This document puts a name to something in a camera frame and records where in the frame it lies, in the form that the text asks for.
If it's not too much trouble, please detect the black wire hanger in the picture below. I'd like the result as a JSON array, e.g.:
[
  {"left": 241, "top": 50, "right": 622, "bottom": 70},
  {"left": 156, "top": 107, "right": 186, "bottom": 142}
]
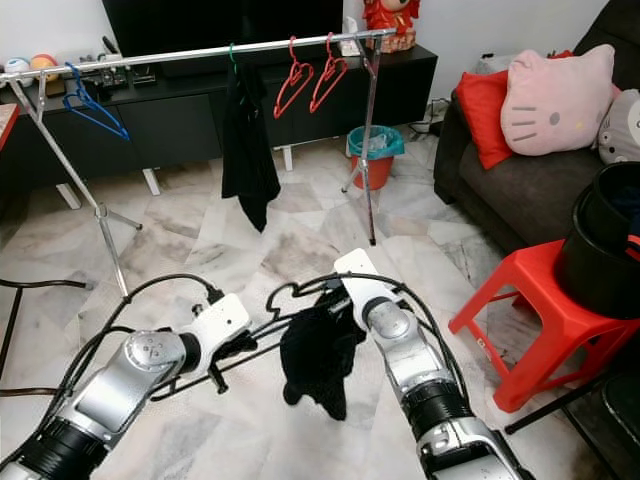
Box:
[{"left": 148, "top": 280, "right": 373, "bottom": 403}]

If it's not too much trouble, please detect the black polo shirt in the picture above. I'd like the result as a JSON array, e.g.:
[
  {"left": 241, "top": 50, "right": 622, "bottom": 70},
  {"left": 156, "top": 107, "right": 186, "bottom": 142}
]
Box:
[
  {"left": 221, "top": 63, "right": 282, "bottom": 234},
  {"left": 279, "top": 288, "right": 367, "bottom": 422}
]

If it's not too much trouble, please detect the red plastic hanger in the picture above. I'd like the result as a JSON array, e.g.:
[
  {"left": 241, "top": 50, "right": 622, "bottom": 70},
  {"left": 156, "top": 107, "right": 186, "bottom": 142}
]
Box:
[
  {"left": 272, "top": 36, "right": 316, "bottom": 120},
  {"left": 308, "top": 32, "right": 350, "bottom": 114}
]

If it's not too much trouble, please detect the blue plastic hanger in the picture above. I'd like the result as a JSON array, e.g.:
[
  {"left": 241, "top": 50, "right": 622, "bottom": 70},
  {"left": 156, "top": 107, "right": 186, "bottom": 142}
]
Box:
[{"left": 62, "top": 62, "right": 132, "bottom": 142}]

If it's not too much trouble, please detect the red bin with teal bag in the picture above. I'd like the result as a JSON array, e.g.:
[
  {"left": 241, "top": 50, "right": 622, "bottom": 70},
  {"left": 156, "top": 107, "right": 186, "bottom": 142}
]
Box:
[{"left": 345, "top": 124, "right": 406, "bottom": 191}]

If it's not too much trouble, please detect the red plastic stool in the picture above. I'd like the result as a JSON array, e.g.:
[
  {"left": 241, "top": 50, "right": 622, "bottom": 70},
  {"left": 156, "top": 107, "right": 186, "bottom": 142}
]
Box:
[{"left": 447, "top": 238, "right": 640, "bottom": 414}]

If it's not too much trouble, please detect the dark grey fabric sofa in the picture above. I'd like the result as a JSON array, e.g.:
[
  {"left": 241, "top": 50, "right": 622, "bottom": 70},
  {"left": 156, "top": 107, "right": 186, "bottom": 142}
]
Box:
[{"left": 432, "top": 0, "right": 640, "bottom": 258}]

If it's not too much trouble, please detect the black television console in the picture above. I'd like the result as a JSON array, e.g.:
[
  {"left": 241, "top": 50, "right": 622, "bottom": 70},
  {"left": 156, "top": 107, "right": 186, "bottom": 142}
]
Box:
[{"left": 0, "top": 43, "right": 439, "bottom": 194}]

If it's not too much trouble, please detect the red cushion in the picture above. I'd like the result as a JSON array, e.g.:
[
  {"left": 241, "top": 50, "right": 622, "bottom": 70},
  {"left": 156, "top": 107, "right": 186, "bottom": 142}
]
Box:
[{"left": 454, "top": 68, "right": 519, "bottom": 171}]

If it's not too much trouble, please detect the black plastic bucket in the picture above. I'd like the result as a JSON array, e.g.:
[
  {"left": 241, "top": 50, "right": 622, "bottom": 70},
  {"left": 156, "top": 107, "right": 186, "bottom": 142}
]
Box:
[{"left": 554, "top": 160, "right": 640, "bottom": 321}]

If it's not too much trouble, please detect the silver metal clothes rack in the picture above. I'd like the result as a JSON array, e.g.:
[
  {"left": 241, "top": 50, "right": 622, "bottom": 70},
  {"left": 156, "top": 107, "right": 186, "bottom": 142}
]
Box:
[{"left": 0, "top": 27, "right": 397, "bottom": 298}]

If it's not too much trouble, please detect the red figurine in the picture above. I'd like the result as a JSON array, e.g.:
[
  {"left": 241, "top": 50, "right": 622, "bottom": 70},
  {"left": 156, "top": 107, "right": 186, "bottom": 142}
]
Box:
[{"left": 362, "top": 0, "right": 422, "bottom": 54}]

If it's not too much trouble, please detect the black flat-screen television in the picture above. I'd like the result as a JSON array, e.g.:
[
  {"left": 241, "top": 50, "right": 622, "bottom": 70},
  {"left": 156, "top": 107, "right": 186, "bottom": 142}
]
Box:
[{"left": 102, "top": 0, "right": 346, "bottom": 61}]

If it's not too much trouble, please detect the pink cat face pillow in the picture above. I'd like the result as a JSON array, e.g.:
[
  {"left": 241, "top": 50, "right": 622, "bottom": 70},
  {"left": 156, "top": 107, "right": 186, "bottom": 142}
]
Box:
[{"left": 500, "top": 43, "right": 619, "bottom": 158}]

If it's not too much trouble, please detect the grey round plush pillow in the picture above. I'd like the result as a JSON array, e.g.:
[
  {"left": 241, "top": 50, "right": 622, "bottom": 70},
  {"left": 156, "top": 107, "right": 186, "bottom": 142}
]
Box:
[{"left": 596, "top": 88, "right": 640, "bottom": 166}]

